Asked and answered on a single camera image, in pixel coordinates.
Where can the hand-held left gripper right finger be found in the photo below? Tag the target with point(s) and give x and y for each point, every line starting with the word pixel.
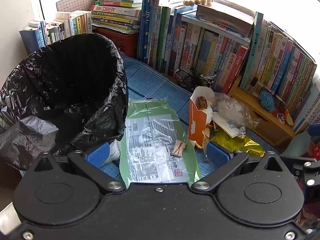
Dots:
pixel 217 153

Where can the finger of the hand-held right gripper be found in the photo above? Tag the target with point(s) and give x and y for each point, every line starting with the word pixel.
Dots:
pixel 308 175

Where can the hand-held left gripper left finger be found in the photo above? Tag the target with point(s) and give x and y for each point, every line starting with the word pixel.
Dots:
pixel 97 153

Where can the gold foil wrapper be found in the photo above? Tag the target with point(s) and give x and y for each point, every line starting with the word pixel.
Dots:
pixel 247 147

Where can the small striped wrapper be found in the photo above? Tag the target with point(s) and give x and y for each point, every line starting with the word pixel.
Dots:
pixel 179 148

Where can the orange and white paper box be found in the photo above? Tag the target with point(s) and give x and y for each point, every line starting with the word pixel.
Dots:
pixel 197 120

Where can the clear plastic wrap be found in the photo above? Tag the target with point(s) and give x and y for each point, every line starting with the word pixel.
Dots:
pixel 232 107

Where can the green plastic package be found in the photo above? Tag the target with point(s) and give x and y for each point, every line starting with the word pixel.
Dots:
pixel 140 110

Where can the black bag lined trash bin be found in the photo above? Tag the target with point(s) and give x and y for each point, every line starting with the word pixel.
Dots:
pixel 75 75

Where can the row of books beside shelf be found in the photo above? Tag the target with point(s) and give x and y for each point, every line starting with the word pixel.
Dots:
pixel 282 65

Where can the row of colourful upright books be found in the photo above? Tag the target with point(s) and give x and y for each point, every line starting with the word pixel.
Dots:
pixel 175 45

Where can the row of pale upright books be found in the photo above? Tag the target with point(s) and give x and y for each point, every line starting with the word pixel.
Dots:
pixel 62 27

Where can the stack of flat books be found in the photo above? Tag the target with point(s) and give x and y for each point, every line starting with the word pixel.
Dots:
pixel 117 12

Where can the grey green object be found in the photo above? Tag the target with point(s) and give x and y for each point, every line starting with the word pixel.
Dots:
pixel 298 145

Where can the pink knit clothing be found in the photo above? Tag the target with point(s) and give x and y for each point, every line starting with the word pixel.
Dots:
pixel 312 215

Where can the yellow wooden shelf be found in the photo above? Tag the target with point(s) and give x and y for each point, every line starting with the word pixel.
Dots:
pixel 265 120

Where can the small red orange toy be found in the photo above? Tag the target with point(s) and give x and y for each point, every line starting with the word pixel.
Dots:
pixel 283 116

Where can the small black tag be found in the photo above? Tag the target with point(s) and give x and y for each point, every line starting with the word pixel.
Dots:
pixel 254 81

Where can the black model bicycle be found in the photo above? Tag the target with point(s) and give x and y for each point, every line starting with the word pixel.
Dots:
pixel 185 77

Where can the blue tiled mat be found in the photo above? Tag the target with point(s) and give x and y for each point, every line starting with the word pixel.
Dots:
pixel 150 80

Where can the red plastic crate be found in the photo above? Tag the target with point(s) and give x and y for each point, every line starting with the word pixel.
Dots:
pixel 120 42

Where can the thin patterned flat book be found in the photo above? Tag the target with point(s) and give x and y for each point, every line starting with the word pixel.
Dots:
pixel 200 21

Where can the thick grey flat book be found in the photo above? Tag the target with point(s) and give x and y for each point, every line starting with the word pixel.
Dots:
pixel 225 17

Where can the grey grid board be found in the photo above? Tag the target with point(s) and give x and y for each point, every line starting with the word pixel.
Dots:
pixel 77 1

